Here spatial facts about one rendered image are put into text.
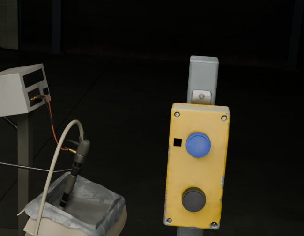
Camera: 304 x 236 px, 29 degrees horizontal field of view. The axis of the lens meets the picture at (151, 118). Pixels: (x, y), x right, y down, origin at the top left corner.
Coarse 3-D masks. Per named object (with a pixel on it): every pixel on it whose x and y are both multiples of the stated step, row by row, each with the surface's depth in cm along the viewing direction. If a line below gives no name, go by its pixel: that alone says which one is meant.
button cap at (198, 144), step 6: (198, 132) 118; (192, 138) 117; (198, 138) 117; (204, 138) 117; (186, 144) 118; (192, 144) 118; (198, 144) 117; (204, 144) 117; (210, 144) 118; (192, 150) 118; (198, 150) 118; (204, 150) 118; (198, 156) 118
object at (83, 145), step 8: (80, 136) 253; (80, 144) 253; (88, 144) 253; (72, 152) 256; (80, 152) 253; (80, 160) 255; (72, 176) 258; (72, 184) 260; (64, 192) 262; (64, 200) 263; (64, 208) 265
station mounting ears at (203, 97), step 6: (198, 90) 122; (204, 90) 122; (192, 96) 122; (198, 96) 122; (204, 96) 122; (210, 96) 122; (192, 102) 123; (198, 102) 122; (204, 102) 122; (210, 102) 122; (186, 228) 131; (192, 228) 130; (198, 228) 130
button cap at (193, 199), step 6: (186, 192) 121; (192, 192) 120; (198, 192) 120; (186, 198) 121; (192, 198) 121; (198, 198) 121; (204, 198) 121; (186, 204) 121; (192, 204) 121; (198, 204) 121; (204, 204) 121; (192, 210) 121; (198, 210) 122
